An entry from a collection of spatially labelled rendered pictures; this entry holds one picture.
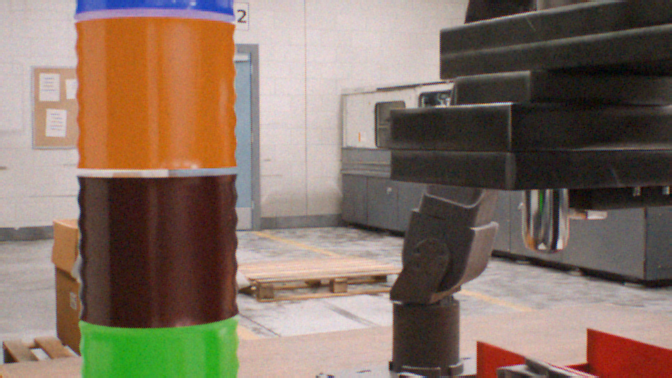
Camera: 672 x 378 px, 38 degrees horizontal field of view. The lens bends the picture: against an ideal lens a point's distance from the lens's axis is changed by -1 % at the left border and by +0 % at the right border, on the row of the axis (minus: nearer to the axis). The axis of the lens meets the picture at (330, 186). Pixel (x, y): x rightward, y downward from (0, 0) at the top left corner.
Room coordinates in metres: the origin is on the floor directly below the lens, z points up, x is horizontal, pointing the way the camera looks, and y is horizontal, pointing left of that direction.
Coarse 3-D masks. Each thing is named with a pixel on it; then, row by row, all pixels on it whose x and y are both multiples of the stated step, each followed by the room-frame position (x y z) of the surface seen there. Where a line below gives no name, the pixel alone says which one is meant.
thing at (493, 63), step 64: (576, 0) 0.46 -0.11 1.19; (640, 0) 0.38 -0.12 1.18; (448, 64) 0.51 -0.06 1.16; (512, 64) 0.46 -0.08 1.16; (576, 64) 0.42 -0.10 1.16; (640, 64) 0.40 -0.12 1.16; (448, 128) 0.44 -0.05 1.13; (512, 128) 0.40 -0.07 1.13; (576, 128) 0.42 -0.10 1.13; (640, 128) 0.43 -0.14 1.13; (576, 192) 0.46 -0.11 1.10; (640, 192) 0.46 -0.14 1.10
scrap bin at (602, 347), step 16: (592, 336) 0.84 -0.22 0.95; (608, 336) 0.83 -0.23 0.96; (624, 336) 0.81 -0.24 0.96; (480, 352) 0.79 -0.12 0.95; (496, 352) 0.78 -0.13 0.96; (512, 352) 0.76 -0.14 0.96; (592, 352) 0.84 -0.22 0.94; (608, 352) 0.83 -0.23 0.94; (624, 352) 0.81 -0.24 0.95; (640, 352) 0.79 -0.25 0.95; (656, 352) 0.78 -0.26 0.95; (480, 368) 0.79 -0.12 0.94; (496, 368) 0.78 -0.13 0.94; (560, 368) 0.70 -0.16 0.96; (576, 368) 0.84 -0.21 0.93; (592, 368) 0.84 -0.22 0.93; (608, 368) 0.83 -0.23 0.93; (624, 368) 0.81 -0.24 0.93; (640, 368) 0.79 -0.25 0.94; (656, 368) 0.78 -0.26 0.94
